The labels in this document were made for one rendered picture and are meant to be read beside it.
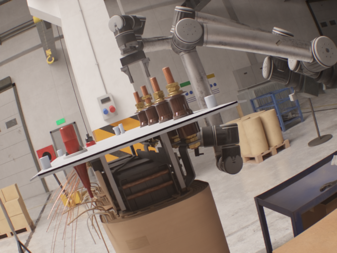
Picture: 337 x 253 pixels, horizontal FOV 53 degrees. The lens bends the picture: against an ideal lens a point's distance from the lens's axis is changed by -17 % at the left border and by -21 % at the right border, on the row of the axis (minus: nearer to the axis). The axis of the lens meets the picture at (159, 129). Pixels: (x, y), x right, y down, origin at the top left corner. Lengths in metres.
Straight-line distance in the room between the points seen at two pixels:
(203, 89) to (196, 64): 0.15
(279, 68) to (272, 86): 8.37
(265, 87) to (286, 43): 9.19
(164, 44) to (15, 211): 6.00
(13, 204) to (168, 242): 6.63
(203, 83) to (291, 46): 0.60
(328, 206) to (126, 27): 1.43
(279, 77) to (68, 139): 1.93
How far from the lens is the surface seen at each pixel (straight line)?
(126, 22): 2.15
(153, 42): 2.50
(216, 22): 2.96
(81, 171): 1.72
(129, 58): 2.13
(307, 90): 3.17
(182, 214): 1.52
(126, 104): 7.03
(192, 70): 2.24
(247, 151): 7.32
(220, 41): 2.07
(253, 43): 2.11
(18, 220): 8.05
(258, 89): 11.21
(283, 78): 3.15
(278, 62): 3.11
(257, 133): 6.91
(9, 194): 8.39
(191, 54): 2.25
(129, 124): 7.02
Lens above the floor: 1.41
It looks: 2 degrees down
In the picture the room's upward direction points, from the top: 20 degrees counter-clockwise
